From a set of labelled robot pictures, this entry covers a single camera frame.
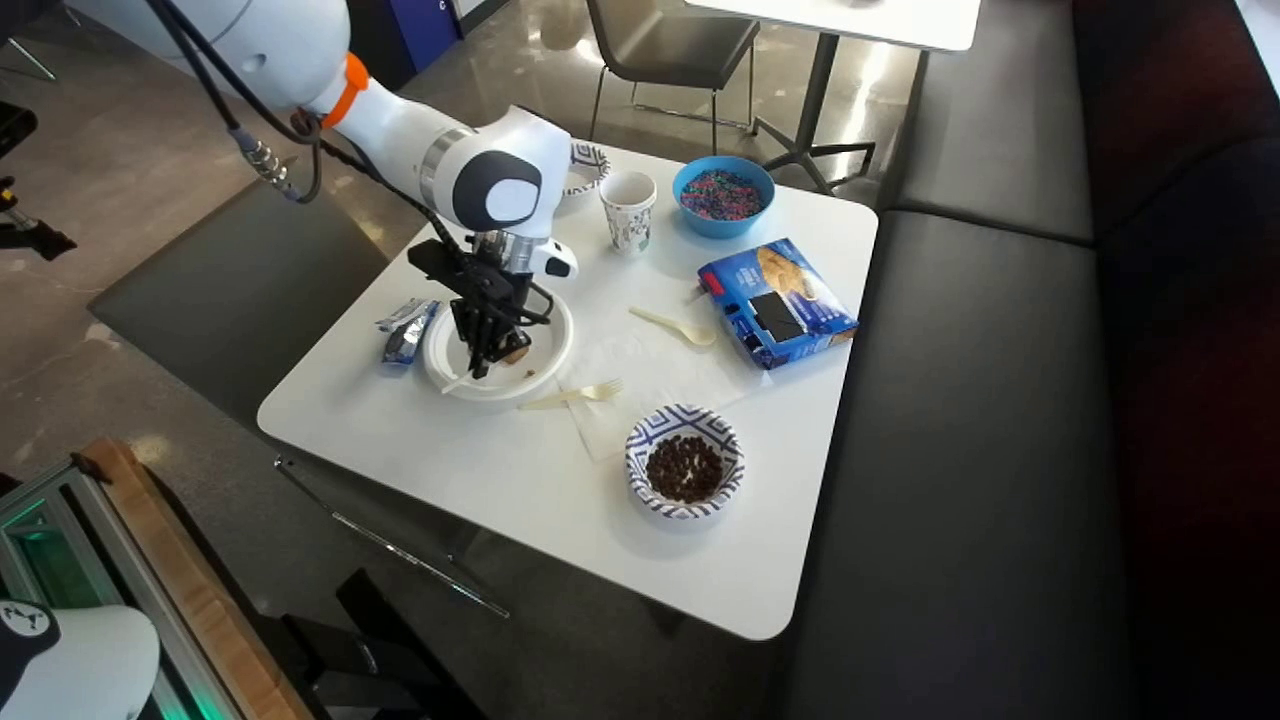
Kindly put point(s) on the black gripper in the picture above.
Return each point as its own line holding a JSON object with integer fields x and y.
{"x": 489, "y": 306}

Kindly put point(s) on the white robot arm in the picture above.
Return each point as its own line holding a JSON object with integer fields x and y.
{"x": 499, "y": 182}

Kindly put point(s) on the white foam plate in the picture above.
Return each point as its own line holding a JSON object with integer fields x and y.
{"x": 506, "y": 381}

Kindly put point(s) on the blue silver snack wrapper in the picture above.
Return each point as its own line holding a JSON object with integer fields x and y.
{"x": 404, "y": 333}

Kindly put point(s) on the cream plastic fork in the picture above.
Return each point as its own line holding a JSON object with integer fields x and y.
{"x": 565, "y": 399}

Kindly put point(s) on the patterned paper cup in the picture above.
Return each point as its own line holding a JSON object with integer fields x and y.
{"x": 629, "y": 200}

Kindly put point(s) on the empty patterned paper bowl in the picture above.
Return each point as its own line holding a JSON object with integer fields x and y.
{"x": 590, "y": 164}

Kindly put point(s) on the cream plastic spoon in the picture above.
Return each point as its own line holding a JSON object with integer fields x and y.
{"x": 693, "y": 338}

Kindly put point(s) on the patterned bowl with chocolate pieces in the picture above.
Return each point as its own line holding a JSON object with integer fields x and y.
{"x": 683, "y": 461}

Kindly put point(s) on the blue snack box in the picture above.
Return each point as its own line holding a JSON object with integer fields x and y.
{"x": 775, "y": 306}

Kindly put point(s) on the grey chair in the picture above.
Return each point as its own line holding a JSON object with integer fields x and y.
{"x": 668, "y": 43}

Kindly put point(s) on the grey bench seat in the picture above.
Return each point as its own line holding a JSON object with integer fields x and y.
{"x": 1053, "y": 484}

